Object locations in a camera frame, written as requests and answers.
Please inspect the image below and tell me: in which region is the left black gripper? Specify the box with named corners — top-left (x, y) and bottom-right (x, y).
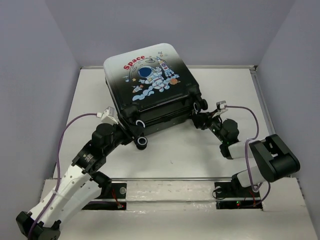
top-left (103, 116), bottom-right (145, 156)

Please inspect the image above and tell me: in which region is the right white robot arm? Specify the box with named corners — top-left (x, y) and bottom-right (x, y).
top-left (191, 112), bottom-right (301, 196)

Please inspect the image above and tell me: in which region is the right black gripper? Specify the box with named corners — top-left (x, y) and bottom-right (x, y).
top-left (190, 109), bottom-right (226, 144)

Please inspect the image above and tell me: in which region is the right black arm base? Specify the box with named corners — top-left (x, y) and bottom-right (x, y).
top-left (211, 177), bottom-right (263, 210)

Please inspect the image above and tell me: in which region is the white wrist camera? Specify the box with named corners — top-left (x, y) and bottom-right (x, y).
top-left (96, 106), bottom-right (118, 125)
top-left (214, 100), bottom-right (228, 116)

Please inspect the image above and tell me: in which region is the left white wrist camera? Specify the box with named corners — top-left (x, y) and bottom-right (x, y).
top-left (96, 106), bottom-right (118, 125)

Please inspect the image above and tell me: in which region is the black white space suitcase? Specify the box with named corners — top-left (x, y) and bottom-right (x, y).
top-left (103, 43), bottom-right (208, 150)

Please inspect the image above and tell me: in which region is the aluminium table rail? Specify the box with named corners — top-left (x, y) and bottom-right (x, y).
top-left (249, 66), bottom-right (275, 150)

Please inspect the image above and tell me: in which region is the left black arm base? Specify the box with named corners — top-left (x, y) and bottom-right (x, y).
top-left (82, 182), bottom-right (127, 211)

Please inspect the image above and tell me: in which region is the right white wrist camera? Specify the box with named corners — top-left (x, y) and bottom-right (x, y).
top-left (214, 100), bottom-right (228, 116)

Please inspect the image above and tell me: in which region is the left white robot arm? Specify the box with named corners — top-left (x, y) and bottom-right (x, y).
top-left (16, 123), bottom-right (133, 240)

